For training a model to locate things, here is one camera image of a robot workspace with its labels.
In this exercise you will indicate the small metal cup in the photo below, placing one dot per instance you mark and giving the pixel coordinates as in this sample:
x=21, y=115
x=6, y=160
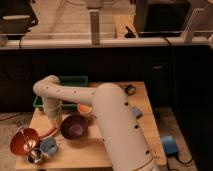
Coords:
x=36, y=156

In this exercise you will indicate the blue plastic cup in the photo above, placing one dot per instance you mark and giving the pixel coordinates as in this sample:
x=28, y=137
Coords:
x=49, y=146

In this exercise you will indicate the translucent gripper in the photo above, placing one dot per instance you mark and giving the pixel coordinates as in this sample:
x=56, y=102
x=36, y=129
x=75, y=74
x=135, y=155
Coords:
x=56, y=117

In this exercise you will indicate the black box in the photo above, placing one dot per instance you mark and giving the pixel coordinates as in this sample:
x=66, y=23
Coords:
x=160, y=15

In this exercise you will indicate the purple bowl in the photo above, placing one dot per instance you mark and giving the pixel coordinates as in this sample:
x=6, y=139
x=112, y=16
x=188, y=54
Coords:
x=74, y=127

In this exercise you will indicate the dark small object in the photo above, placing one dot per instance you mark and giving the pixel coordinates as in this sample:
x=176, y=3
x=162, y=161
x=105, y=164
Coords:
x=130, y=89

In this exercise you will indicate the green plastic bin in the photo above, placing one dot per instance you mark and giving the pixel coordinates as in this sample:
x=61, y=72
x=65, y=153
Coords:
x=76, y=81

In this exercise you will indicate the blue object on table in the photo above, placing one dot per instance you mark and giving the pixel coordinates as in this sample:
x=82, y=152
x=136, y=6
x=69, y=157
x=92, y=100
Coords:
x=136, y=111

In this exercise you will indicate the black office chair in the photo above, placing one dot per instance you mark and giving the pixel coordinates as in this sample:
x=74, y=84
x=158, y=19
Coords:
x=16, y=18

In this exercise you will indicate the orange metallic bowl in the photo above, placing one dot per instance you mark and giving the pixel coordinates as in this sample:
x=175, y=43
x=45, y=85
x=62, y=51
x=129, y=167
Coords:
x=24, y=141

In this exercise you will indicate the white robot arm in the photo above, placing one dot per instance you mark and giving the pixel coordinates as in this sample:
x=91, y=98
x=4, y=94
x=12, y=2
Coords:
x=125, y=143

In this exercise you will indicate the orange small cup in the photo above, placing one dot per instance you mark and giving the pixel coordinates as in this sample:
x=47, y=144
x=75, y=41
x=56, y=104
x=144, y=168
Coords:
x=84, y=110

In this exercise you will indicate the metal support post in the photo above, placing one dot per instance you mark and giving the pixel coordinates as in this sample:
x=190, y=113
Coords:
x=95, y=27

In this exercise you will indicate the blue device on floor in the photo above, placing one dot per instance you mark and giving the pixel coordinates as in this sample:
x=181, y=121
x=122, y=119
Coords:
x=169, y=145

